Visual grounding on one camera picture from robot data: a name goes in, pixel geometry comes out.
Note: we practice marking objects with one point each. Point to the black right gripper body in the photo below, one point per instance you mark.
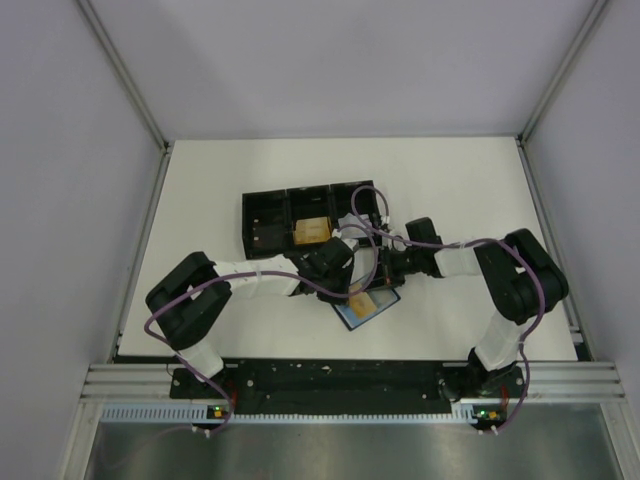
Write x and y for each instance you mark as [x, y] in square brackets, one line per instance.
[398, 264]

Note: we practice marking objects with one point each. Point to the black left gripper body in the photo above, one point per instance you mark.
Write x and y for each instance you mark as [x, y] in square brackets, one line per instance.
[337, 281]

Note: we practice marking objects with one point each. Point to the blue leather card holder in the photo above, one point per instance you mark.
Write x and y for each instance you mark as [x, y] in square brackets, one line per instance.
[384, 299]

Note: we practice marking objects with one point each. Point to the gold credit card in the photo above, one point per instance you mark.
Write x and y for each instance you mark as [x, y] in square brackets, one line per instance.
[362, 305]

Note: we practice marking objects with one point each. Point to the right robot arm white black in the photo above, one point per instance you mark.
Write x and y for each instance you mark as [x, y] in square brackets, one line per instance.
[523, 281]

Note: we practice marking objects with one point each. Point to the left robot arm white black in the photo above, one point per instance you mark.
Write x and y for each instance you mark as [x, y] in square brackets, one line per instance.
[189, 300]

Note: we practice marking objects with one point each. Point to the black three-compartment tray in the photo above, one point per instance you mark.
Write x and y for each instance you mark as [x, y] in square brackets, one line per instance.
[268, 218]

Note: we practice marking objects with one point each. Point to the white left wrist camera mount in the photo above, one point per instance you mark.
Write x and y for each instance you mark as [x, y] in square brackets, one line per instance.
[351, 243]

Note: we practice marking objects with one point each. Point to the aluminium frame rail right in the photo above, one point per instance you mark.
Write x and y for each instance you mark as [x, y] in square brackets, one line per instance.
[541, 156]

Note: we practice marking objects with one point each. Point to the white slotted cable duct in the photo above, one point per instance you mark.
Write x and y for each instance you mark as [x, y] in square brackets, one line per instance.
[203, 414]

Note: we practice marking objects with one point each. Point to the aluminium front frame rail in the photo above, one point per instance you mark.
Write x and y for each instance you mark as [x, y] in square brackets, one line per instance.
[551, 382]

